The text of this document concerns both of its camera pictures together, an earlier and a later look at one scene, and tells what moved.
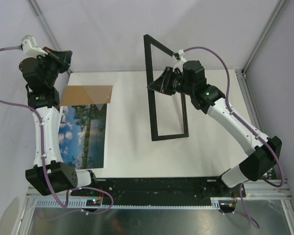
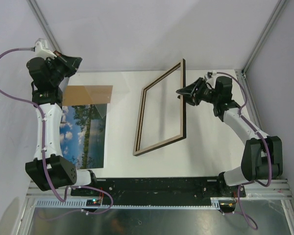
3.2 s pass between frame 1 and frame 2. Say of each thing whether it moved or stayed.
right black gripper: moved
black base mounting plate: stayed
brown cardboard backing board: stayed
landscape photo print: stayed
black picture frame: moved
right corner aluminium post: stayed
